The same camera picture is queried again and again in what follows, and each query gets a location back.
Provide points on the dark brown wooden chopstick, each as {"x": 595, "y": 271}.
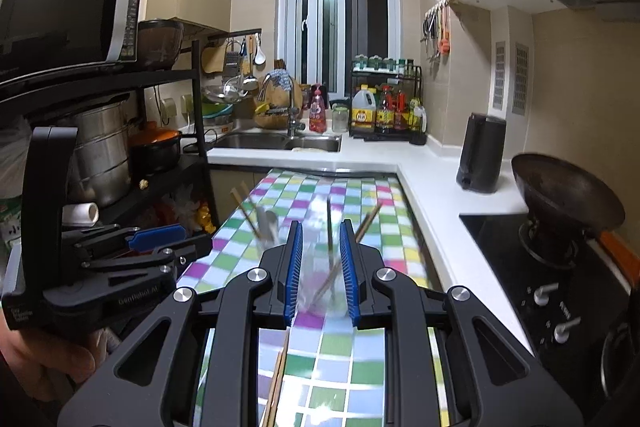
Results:
{"x": 330, "y": 232}

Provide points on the steel bowls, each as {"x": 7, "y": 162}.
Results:
{"x": 227, "y": 91}

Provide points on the yellow oil jug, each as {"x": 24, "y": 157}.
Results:
{"x": 363, "y": 109}

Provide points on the white ladle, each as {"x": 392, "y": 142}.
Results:
{"x": 258, "y": 54}

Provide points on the metal grater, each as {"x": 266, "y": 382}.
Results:
{"x": 231, "y": 63}

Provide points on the black pot with orange lid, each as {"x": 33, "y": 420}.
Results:
{"x": 155, "y": 152}

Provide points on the wooden cutting board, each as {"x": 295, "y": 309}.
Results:
{"x": 214, "y": 57}

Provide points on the chrome faucet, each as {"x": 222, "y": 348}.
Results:
{"x": 292, "y": 117}

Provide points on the green plastic basin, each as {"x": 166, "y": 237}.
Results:
{"x": 217, "y": 111}

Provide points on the glass jar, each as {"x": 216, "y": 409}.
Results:
{"x": 340, "y": 119}

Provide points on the black microwave oven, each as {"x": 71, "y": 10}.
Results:
{"x": 55, "y": 17}

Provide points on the wall vent grille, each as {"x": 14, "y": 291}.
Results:
{"x": 499, "y": 77}
{"x": 520, "y": 77}

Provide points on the window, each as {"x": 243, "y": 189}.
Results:
{"x": 325, "y": 7}

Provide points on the black glass gas stove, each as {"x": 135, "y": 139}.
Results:
{"x": 500, "y": 247}

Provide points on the pink dish soap bottle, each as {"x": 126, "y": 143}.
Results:
{"x": 317, "y": 112}

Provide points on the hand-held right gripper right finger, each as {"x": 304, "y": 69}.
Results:
{"x": 351, "y": 277}

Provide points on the black dish drying rack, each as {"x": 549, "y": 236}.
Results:
{"x": 240, "y": 33}

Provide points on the black electric kettle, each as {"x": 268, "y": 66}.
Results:
{"x": 481, "y": 152}

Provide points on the clear plastic cup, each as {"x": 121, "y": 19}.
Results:
{"x": 315, "y": 252}

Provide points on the steel sink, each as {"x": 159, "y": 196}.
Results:
{"x": 250, "y": 142}

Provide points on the black spice rack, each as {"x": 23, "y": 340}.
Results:
{"x": 385, "y": 136}

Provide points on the hanging kitchen utensils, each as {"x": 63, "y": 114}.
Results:
{"x": 429, "y": 32}

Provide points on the light wooden chopstick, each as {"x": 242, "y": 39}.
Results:
{"x": 367, "y": 222}
{"x": 281, "y": 372}
{"x": 272, "y": 392}
{"x": 245, "y": 213}

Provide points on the row of spice jars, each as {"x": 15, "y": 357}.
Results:
{"x": 382, "y": 63}

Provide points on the large steel stock pot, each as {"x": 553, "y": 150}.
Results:
{"x": 102, "y": 152}

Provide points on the red label sauce bottle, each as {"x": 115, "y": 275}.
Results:
{"x": 385, "y": 112}

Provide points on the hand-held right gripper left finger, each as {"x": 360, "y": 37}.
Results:
{"x": 295, "y": 277}

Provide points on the blue knitted cloth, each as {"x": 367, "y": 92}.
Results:
{"x": 282, "y": 80}

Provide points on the brown round object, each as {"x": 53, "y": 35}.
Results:
{"x": 272, "y": 107}

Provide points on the black metal shelf rack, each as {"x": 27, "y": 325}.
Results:
{"x": 197, "y": 107}

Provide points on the silver stove knob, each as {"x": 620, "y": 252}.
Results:
{"x": 564, "y": 331}
{"x": 544, "y": 294}

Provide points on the white paper roll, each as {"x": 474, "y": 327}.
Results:
{"x": 80, "y": 214}

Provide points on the colourful checkered tablecloth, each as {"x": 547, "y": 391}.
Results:
{"x": 320, "y": 357}

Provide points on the wall socket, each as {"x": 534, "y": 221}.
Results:
{"x": 170, "y": 107}
{"x": 186, "y": 104}

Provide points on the person's left hand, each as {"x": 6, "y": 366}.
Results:
{"x": 55, "y": 357}

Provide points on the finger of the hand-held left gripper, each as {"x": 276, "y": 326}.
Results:
{"x": 192, "y": 247}
{"x": 160, "y": 237}

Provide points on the black burner grate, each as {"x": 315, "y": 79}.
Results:
{"x": 622, "y": 357}
{"x": 550, "y": 247}

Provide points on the brown bowl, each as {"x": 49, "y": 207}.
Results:
{"x": 160, "y": 44}

